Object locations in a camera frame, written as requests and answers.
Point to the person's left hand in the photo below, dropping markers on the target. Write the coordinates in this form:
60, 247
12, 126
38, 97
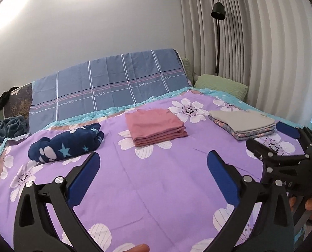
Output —
139, 248

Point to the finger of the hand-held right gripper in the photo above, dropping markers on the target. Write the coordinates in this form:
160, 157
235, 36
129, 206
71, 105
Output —
261, 148
287, 130

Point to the black garment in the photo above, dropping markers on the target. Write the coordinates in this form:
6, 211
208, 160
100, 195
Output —
1, 102

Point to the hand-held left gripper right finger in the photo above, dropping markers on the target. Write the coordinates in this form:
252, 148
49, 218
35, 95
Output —
223, 176

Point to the green pillow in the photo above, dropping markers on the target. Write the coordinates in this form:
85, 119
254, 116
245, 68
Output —
219, 85
188, 68

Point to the blue plaid bed cover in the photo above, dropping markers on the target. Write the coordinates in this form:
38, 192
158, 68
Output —
106, 84

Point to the purple floral quilt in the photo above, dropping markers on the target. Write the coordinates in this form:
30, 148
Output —
171, 189

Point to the teal fuzzy blanket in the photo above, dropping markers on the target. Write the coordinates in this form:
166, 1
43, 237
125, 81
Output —
6, 127

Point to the pink long-sleeve shirt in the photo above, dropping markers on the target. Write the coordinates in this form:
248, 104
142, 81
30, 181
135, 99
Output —
153, 123

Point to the dark deer print bedspread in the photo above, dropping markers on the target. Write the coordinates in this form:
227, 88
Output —
19, 102

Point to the white pleated curtain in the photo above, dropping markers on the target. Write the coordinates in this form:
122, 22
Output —
263, 44

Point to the navy star print blanket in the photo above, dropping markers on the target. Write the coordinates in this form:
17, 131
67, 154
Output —
66, 144

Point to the black floor lamp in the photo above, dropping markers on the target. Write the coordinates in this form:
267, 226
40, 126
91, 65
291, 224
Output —
217, 11

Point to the floral folded garment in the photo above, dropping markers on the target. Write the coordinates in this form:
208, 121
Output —
221, 124

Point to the grey folded garment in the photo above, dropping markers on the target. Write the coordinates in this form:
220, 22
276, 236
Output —
240, 120

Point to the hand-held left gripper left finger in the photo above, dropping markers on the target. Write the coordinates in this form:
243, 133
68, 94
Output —
85, 174

